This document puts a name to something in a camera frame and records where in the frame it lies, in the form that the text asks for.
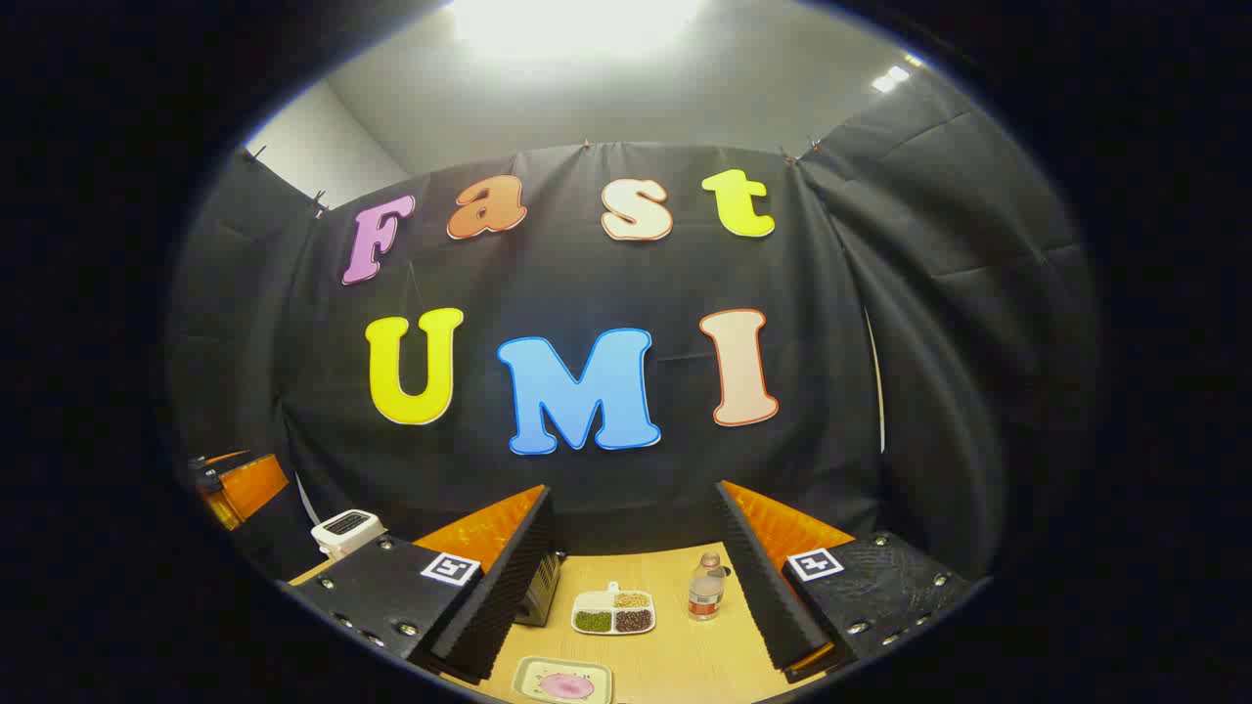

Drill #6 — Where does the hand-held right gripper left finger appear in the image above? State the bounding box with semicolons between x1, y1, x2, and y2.
287;484;560;685

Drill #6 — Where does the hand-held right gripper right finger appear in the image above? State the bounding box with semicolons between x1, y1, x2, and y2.
713;479;979;685

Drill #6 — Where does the black electric oven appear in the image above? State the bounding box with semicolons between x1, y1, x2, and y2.
515;550;565;629

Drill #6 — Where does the white square plate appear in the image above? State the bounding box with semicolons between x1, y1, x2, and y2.
512;655;615;704

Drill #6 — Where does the clear bottle with red label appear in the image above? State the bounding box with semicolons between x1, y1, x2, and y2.
688;550;728;623

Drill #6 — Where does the white divided tray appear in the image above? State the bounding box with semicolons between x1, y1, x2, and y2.
570;582;658;638

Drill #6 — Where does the small white appliance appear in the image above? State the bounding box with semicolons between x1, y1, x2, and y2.
310;508;388;561

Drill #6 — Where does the ceiling light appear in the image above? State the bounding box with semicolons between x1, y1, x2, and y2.
869;54;925;96

